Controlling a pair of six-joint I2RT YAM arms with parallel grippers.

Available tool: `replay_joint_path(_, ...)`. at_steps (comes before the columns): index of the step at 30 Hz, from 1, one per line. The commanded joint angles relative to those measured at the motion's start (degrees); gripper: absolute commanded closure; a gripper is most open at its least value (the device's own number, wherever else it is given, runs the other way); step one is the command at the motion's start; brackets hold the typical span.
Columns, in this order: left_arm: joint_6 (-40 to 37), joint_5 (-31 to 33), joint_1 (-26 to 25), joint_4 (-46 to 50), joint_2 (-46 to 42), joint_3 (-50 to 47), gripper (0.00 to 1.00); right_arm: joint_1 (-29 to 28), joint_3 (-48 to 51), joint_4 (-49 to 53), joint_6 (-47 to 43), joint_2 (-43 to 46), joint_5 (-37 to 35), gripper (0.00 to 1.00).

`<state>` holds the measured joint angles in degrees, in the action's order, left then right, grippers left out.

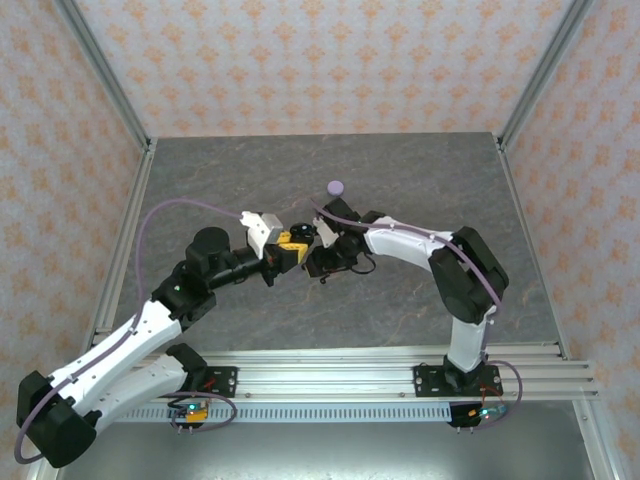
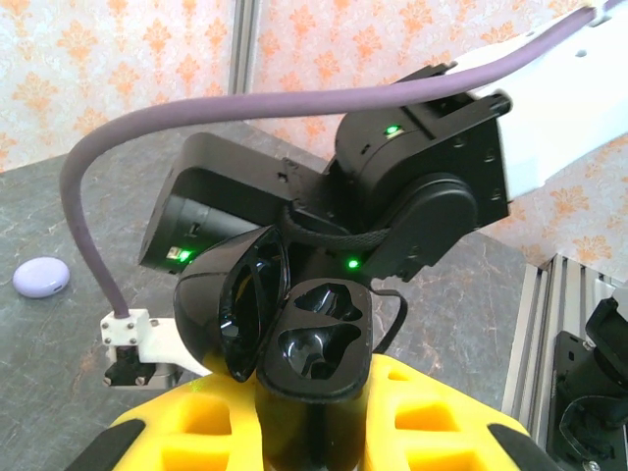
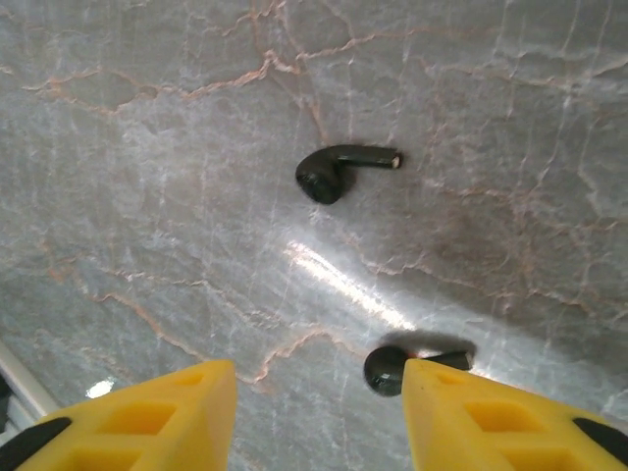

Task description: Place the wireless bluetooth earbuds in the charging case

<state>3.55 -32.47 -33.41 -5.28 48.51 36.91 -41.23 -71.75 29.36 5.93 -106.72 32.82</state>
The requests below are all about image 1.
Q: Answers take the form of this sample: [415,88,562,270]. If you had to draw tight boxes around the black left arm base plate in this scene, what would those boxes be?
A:
[172,366,239,399]

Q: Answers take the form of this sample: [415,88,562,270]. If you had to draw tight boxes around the aluminium mounting rail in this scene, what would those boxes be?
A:
[89,348,600,402]

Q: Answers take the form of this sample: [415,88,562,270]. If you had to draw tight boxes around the grey slotted cable duct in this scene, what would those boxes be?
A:
[119,404,454,425]

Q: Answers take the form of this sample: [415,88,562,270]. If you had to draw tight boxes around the right circuit board green light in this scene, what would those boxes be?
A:
[468,404,511,421]

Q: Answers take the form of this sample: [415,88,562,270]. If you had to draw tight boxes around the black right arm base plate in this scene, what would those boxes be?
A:
[413,364,501,399]

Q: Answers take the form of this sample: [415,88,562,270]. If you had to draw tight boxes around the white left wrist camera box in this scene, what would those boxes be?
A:
[240,210,284,260]

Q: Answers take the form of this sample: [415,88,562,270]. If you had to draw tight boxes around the left circuit board yellow connector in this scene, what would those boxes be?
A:
[167,399,211,427]

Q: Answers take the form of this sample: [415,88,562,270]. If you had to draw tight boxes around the grey metal panel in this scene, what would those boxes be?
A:
[54,422,596,480]

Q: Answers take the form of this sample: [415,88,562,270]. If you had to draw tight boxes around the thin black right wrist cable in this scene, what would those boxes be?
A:
[327,252,377,276]

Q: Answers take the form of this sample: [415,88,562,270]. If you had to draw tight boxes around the aluminium frame post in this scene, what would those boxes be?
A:
[52,0,154,152]
[497,0,597,152]

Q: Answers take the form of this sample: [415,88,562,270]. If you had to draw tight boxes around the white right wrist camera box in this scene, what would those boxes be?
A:
[311,214,340,250]

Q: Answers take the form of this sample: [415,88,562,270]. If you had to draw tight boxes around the aluminium table side rail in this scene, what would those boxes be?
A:
[24,139,159,480]
[494,134,619,480]

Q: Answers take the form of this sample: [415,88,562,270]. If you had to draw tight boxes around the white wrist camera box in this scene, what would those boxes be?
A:
[240,210,284,260]
[311,214,340,250]

